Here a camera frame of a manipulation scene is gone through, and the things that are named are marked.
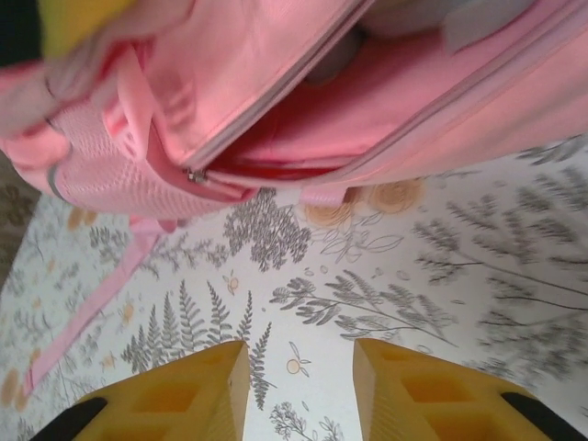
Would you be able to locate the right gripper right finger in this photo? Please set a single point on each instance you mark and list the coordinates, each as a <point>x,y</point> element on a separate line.
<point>436,409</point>

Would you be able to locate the pink school backpack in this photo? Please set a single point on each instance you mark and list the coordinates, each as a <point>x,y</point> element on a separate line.
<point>275,92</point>

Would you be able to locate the floral tablecloth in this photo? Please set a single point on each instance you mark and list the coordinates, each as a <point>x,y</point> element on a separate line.
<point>413,275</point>

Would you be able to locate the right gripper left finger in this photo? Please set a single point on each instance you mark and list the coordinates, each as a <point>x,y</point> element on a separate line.
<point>184,409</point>

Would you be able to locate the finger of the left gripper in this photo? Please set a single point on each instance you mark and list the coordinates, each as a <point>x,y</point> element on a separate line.
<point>82,23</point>

